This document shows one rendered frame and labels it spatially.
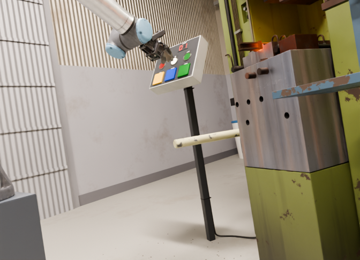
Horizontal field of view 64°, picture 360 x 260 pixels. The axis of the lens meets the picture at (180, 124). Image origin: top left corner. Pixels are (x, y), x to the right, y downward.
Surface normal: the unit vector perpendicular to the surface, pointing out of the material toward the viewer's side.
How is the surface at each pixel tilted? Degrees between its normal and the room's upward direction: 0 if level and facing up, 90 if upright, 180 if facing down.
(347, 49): 90
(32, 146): 90
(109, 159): 90
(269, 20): 90
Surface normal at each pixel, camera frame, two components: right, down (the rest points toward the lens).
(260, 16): 0.40, -0.07
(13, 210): 0.73, -0.12
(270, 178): -0.90, 0.14
